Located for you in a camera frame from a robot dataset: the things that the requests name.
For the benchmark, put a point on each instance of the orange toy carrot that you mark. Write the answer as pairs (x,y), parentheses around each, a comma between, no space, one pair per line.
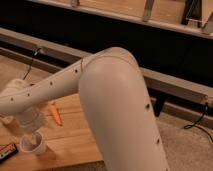
(55,114)

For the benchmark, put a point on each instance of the white ceramic cup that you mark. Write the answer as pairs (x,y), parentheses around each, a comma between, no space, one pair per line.
(37,147)

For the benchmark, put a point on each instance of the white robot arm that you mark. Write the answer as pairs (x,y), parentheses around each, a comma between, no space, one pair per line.
(116,103)

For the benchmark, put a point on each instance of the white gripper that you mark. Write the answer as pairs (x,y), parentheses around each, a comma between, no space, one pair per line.
(30,126)

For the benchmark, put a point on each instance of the black orange box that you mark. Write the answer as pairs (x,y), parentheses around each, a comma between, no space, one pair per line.
(8,151)

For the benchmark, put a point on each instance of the wooden table board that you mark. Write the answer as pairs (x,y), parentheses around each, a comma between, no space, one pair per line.
(67,145)

